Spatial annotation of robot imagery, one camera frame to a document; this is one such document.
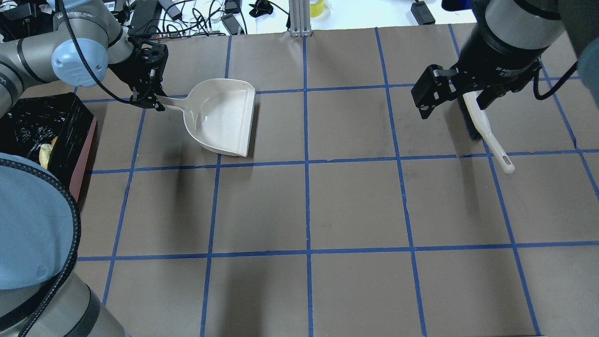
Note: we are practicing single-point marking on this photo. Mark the black power adapter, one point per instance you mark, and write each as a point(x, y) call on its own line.
point(422, 13)

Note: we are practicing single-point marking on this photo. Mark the beige plastic dustpan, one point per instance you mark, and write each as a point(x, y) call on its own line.
point(218, 114)

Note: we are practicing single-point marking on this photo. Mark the yellow tape roll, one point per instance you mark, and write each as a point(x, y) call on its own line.
point(318, 8)

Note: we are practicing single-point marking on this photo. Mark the black webcam clip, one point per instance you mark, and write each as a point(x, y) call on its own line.
point(260, 8)

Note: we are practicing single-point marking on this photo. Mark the beige hand brush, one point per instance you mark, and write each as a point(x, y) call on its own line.
point(479, 129)

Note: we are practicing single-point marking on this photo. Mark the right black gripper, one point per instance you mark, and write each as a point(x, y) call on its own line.
point(497, 58)

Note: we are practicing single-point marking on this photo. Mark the pink bin with black bag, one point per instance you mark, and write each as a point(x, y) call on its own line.
point(34, 121)

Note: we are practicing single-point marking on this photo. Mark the aluminium frame post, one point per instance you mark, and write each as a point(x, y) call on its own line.
point(299, 18)

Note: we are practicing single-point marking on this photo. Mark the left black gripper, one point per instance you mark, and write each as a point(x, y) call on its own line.
point(125, 70)

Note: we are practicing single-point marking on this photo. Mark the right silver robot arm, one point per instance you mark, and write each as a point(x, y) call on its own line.
point(536, 24)

